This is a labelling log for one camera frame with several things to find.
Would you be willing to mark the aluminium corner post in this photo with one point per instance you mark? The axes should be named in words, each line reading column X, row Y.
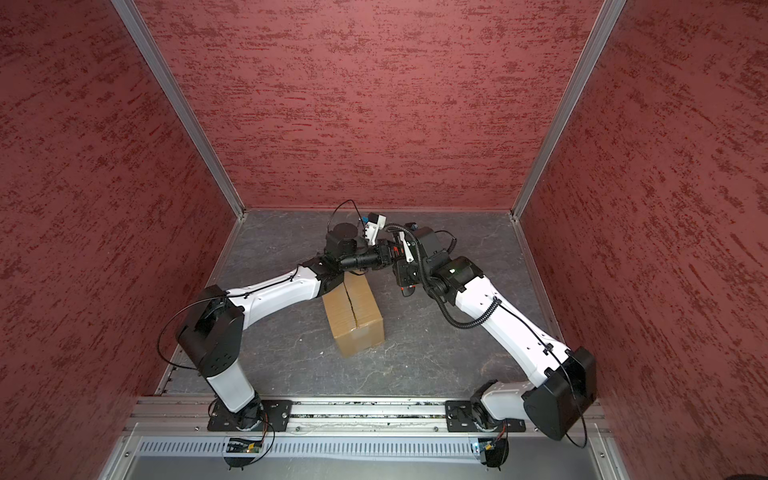
column 604, row 24
column 139, row 32

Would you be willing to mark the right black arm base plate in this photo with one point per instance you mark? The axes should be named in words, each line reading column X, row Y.
column 468, row 416

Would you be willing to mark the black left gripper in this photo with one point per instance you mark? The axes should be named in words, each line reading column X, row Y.
column 385, row 254

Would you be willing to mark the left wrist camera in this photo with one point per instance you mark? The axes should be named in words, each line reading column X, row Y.
column 374, row 223

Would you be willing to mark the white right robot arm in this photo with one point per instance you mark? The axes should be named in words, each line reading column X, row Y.
column 560, row 384

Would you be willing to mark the aluminium front rail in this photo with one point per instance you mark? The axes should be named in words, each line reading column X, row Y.
column 343, row 416

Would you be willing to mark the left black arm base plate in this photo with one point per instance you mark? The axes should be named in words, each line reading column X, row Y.
column 257, row 415

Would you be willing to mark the brown cardboard express box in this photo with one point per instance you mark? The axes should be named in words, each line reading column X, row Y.
column 353, row 316

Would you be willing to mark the red black utility knife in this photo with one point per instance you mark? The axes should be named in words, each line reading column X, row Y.
column 408, row 290

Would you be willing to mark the white slotted cable duct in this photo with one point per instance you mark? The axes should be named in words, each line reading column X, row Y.
column 443, row 449

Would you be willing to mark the left aluminium corner post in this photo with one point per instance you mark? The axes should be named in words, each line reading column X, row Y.
column 139, row 32

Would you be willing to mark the right aluminium corner post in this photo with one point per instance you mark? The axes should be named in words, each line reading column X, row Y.
column 604, row 24

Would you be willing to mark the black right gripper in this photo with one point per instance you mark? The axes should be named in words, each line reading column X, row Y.
column 400, row 269

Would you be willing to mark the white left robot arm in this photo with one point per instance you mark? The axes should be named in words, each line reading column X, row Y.
column 211, row 334

